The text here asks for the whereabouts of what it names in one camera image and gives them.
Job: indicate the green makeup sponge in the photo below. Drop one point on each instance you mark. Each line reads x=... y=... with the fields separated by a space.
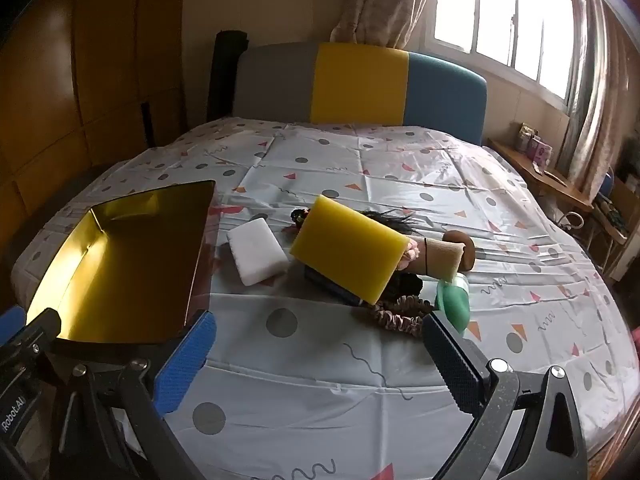
x=452 y=310

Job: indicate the grey yellow blue headboard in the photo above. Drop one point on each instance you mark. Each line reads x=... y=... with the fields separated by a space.
x=360 y=82

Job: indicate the patterned curtain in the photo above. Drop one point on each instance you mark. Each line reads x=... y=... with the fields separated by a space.
x=595 y=110
x=380 y=0

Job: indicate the wooden side desk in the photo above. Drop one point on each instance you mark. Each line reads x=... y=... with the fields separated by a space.
x=550 y=180

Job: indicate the yellow sponge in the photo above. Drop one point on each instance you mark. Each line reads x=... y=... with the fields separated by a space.
x=345 y=247

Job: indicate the beige bandage roll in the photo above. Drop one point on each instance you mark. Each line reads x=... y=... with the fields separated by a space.
x=440 y=257

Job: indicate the pale pink puff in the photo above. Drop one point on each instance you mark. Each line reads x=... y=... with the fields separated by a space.
x=408 y=254

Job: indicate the white sponge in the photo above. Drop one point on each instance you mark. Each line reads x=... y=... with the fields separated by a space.
x=255 y=252

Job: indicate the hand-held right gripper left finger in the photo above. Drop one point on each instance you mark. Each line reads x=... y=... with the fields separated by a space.
x=185 y=360

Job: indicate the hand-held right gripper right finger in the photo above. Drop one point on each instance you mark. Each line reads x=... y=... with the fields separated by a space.
x=450 y=360

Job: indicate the pink boxes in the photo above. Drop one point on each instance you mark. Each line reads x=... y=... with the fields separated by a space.
x=537 y=147

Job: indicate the pink satin scrunchie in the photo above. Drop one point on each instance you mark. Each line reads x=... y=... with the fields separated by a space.
x=395 y=317

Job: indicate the wooden wardrobe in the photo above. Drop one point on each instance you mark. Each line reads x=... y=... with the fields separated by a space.
x=90 y=60

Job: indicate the patterned grey bedsheet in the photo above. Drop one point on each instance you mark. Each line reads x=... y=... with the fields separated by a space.
x=350 y=170

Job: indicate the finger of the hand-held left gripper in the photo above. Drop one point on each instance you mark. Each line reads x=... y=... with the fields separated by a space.
x=35 y=332

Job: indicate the brown makeup sponge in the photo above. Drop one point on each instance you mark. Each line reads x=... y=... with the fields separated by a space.
x=462 y=240

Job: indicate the gold-lined box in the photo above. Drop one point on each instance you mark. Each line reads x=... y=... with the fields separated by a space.
x=125 y=260

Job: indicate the black scrunchie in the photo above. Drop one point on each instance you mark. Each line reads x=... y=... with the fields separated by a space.
x=405 y=285

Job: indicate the window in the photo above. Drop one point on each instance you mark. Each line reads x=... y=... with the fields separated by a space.
x=500 y=10

